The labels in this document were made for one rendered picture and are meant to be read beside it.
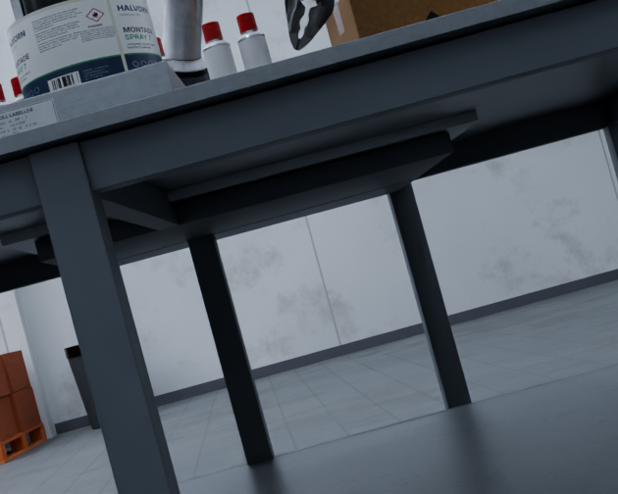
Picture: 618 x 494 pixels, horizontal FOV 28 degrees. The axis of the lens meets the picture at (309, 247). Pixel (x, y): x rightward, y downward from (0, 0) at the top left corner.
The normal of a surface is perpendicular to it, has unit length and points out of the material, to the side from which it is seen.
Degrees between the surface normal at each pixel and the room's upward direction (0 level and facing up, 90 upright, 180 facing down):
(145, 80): 90
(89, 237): 90
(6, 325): 90
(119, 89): 90
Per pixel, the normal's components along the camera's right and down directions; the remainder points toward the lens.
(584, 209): 0.06, -0.05
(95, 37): 0.30, -0.11
